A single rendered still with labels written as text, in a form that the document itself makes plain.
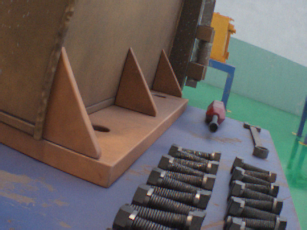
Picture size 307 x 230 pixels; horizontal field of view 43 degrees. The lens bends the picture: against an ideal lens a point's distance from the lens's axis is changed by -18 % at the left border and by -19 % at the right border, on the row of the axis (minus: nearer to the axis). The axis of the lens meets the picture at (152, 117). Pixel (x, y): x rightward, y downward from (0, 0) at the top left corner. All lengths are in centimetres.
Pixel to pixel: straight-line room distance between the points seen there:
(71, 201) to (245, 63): 927
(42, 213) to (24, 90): 12
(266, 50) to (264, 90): 93
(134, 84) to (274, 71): 906
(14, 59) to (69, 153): 9
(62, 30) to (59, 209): 13
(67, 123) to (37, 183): 6
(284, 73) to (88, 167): 933
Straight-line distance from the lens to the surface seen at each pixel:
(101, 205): 30
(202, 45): 90
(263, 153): 60
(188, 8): 87
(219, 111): 73
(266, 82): 957
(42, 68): 34
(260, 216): 33
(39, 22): 34
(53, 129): 34
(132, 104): 56
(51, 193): 30
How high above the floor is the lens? 75
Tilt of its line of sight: 10 degrees down
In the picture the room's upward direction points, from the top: 15 degrees clockwise
